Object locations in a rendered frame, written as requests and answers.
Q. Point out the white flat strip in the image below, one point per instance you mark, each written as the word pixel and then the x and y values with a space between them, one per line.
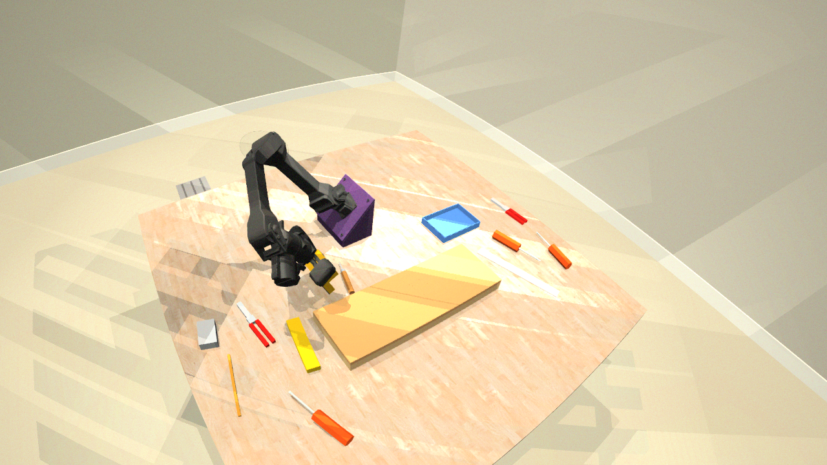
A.
pixel 518 272

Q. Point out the white rectangular block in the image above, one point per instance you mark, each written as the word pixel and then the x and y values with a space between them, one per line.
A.
pixel 207 334

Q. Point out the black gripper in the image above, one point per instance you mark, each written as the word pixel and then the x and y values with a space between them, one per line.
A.
pixel 323 269

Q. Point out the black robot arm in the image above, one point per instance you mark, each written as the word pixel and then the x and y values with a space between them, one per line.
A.
pixel 263 228

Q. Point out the awl with orange handle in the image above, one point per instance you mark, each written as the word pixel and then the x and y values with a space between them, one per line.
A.
pixel 346 280

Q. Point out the blue rectangular tray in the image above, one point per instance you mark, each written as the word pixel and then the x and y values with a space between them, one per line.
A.
pixel 451 222

